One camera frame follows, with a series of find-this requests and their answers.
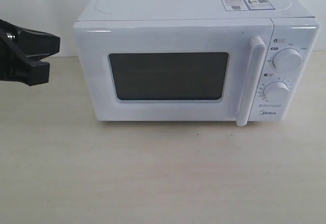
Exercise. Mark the upper white control knob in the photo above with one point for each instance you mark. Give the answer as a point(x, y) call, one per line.
point(287, 60)

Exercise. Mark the white microwave door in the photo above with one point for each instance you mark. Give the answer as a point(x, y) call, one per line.
point(173, 70)

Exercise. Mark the lower white timer knob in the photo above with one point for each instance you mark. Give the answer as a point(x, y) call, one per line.
point(276, 92)

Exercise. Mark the white Midea microwave oven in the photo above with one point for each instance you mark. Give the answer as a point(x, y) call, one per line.
point(294, 27)

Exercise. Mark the white printed instruction sheet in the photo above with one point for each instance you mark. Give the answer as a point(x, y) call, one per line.
point(247, 5)

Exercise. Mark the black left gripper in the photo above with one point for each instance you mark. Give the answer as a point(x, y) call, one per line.
point(35, 45)

